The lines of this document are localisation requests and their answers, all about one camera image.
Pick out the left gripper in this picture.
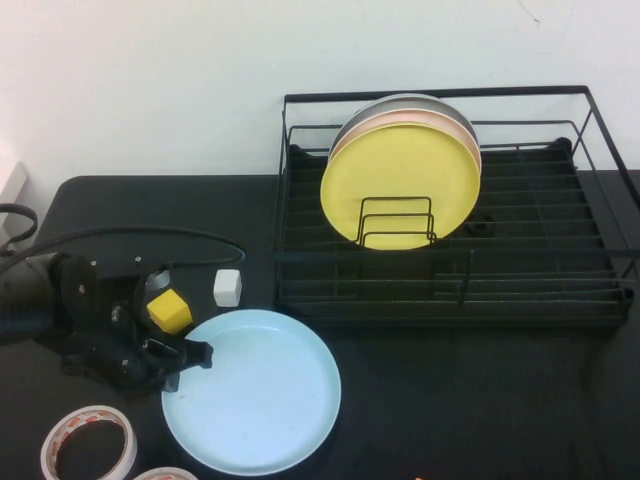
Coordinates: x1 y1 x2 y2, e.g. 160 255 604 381
59 294 216 396

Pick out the light blue round plate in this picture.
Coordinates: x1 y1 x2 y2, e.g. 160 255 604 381
160 308 343 475

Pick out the yellow round plate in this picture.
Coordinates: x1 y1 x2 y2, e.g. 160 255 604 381
319 123 482 252

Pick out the pink round plate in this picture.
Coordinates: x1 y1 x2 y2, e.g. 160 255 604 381
328 108 483 176

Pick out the grey round plate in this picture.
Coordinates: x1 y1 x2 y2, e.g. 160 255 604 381
329 93 479 151

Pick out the yellow cube block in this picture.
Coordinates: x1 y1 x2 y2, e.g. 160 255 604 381
146 288 195 336

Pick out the white cube block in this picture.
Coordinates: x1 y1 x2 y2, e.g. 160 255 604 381
212 268 244 308

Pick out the white tape roll red print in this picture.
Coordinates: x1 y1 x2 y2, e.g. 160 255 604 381
40 404 139 480
132 466 201 480

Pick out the black cable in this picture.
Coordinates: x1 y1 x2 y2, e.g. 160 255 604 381
0 225 247 269
0 203 40 256

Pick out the grey wall trunking box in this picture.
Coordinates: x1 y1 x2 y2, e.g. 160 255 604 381
0 160 34 241

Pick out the black wire dish rack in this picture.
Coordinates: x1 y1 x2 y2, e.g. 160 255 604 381
272 84 640 329

